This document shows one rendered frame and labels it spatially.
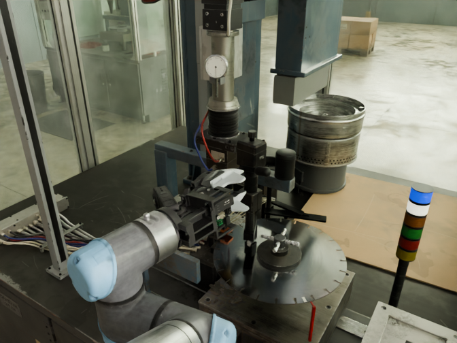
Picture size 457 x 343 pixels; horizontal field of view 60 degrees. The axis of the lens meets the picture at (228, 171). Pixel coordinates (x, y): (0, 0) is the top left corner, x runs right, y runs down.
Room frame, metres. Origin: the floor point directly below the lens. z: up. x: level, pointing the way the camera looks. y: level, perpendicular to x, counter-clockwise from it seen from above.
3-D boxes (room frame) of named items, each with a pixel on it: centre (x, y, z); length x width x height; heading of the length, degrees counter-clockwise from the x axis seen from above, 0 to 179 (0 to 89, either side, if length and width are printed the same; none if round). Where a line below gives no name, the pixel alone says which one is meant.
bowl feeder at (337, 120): (1.54, -0.39, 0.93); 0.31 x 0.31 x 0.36
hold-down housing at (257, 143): (0.82, -0.05, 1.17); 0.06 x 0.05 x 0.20; 48
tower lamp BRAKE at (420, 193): (0.77, -0.43, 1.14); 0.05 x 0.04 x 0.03; 147
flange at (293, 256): (0.80, -0.13, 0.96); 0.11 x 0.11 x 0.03
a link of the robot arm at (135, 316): (0.45, 0.15, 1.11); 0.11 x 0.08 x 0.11; 66
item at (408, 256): (0.77, -0.43, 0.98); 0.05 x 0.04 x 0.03; 147
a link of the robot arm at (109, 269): (0.46, 0.17, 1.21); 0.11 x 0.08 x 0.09; 138
